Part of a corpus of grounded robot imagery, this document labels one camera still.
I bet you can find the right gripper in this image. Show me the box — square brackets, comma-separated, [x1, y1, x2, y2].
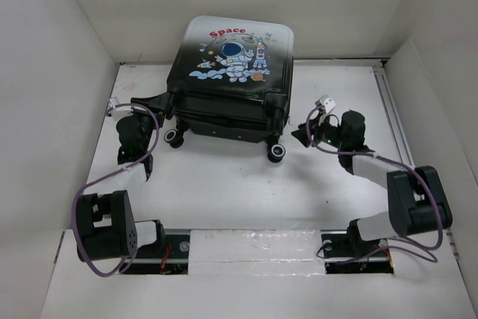
[289, 112, 346, 149]

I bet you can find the aluminium rail frame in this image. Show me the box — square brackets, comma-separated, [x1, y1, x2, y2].
[119, 56, 430, 200]

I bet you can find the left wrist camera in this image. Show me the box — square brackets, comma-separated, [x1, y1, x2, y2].
[105, 97, 132, 122]

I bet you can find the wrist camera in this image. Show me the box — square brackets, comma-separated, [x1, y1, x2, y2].
[105, 97, 132, 122]
[315, 95, 336, 114]

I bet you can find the black kids suitcase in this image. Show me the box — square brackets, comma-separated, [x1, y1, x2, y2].
[164, 16, 294, 163]

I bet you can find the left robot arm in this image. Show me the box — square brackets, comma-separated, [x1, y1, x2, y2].
[72, 92, 174, 262]

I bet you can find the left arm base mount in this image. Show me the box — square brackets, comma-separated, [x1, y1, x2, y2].
[120, 220, 191, 275]

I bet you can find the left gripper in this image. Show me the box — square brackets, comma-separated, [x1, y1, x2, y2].
[128, 93, 169, 151]

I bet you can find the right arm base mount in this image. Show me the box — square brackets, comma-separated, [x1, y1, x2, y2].
[316, 220, 394, 274]

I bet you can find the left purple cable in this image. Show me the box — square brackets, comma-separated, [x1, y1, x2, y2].
[72, 104, 161, 278]

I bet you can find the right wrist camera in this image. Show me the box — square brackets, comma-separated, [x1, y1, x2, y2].
[315, 95, 336, 114]

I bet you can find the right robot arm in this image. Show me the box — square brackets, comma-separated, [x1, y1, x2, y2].
[292, 108, 453, 250]

